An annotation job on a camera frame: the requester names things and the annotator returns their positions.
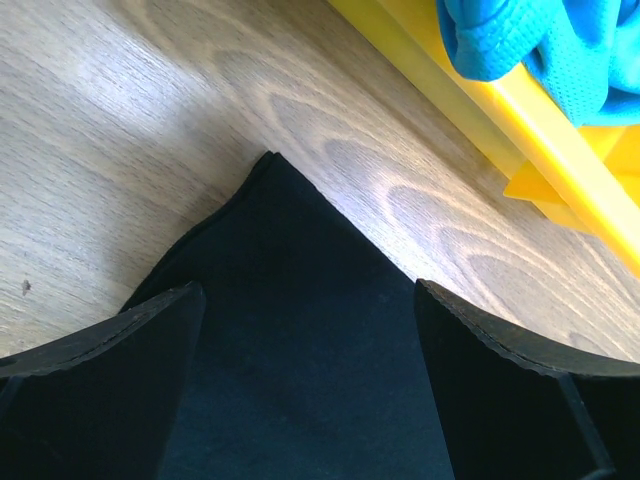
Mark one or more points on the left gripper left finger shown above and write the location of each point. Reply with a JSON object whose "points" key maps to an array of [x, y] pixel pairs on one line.
{"points": [[101, 403]]}

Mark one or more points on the teal t-shirt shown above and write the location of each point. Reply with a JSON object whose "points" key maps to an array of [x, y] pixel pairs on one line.
{"points": [[585, 54]]}

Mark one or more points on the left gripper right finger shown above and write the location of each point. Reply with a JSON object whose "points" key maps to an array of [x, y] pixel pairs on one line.
{"points": [[514, 404]]}

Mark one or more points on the yellow plastic bin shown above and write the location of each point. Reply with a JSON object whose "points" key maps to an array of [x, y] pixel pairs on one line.
{"points": [[583, 178]]}

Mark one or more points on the black t-shirt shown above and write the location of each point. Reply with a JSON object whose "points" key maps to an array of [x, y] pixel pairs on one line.
{"points": [[308, 363]]}

